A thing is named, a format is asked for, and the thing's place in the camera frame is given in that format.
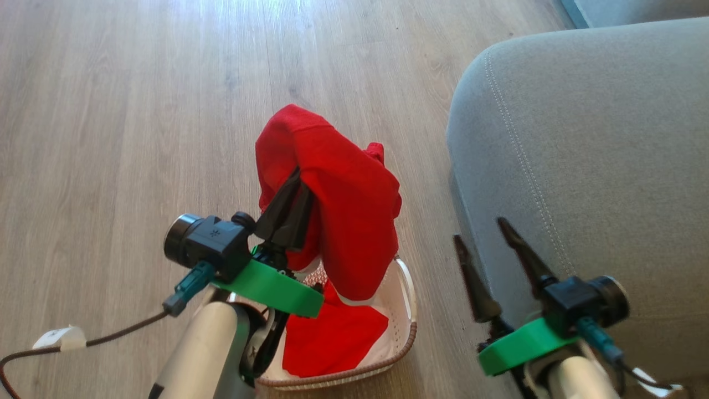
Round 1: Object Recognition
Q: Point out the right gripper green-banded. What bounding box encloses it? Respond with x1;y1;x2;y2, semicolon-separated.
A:
453;216;580;377

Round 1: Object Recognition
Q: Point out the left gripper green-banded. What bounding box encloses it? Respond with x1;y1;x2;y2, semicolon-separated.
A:
212;167;325;319

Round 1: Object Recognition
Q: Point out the red and white garment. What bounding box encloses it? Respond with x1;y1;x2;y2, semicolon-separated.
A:
282;277;390;378

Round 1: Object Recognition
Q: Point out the white basket with brown rim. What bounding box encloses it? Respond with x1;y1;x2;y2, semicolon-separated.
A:
254;255;418;391

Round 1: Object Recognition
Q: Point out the grey fabric sofa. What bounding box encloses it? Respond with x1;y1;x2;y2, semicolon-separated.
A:
446;17;709;399

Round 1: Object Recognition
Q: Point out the grey-blue sofa section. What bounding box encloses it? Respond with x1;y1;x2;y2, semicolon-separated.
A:
561;0;709;29

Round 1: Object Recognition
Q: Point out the right teal cable connector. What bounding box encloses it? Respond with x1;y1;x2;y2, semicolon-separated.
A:
576;316;626;364

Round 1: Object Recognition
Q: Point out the teal cable connector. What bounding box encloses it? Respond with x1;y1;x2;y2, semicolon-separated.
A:
162;261;216;318
576;316;626;364

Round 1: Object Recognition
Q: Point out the left teal cable connector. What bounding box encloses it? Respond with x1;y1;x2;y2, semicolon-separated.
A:
162;261;216;318

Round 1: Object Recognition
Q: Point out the right dark cable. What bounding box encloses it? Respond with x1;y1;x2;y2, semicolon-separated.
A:
616;359;674;390

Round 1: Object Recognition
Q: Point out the dark cable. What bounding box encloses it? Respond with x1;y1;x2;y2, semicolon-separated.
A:
616;359;674;390
0;311;170;399

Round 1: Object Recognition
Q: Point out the white tape on right cable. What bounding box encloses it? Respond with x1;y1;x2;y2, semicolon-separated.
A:
631;367;685;397

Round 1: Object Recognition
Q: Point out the white tape on cable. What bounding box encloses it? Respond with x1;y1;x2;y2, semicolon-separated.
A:
32;325;88;351
631;367;685;397

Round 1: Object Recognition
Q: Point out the left dark cable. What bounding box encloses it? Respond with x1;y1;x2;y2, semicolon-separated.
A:
0;311;170;399

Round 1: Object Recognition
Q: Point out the white tape on left cable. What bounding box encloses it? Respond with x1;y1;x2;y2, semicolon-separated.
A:
32;325;88;351

